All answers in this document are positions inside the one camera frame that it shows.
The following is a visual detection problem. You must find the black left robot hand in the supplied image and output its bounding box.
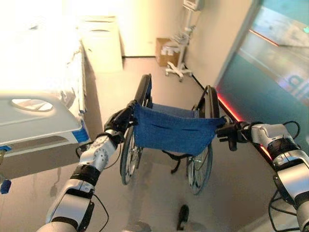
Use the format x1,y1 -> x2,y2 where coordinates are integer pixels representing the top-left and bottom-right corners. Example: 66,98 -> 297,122
103,100 -> 139,142

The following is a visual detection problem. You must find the brown cardboard box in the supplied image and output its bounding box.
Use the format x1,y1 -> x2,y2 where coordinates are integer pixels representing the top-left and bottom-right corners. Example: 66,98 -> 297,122
155,37 -> 183,67

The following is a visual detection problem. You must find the white hospital bed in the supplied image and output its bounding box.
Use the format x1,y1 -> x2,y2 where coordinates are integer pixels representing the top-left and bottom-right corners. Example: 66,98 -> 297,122
0,23 -> 92,195

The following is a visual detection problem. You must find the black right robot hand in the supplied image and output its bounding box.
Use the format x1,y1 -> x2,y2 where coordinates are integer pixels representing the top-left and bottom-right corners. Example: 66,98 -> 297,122
215,116 -> 253,152

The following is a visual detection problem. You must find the white bedside cabinet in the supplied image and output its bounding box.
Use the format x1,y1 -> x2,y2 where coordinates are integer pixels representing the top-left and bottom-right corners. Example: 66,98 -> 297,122
79,16 -> 124,73

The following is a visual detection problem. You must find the dark robot foot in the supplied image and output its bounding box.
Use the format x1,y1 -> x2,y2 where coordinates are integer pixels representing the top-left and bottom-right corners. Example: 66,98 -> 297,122
177,204 -> 190,231

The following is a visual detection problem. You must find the white wheeled equipment stand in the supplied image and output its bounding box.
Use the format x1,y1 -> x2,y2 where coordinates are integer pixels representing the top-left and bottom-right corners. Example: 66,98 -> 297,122
165,0 -> 203,82

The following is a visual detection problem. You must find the teal glass door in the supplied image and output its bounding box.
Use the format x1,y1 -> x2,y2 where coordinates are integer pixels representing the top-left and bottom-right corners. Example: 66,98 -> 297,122
214,0 -> 309,155

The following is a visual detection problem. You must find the blue seat wheelchair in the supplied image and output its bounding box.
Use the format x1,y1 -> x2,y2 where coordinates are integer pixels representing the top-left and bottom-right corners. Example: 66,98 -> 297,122
120,73 -> 239,196

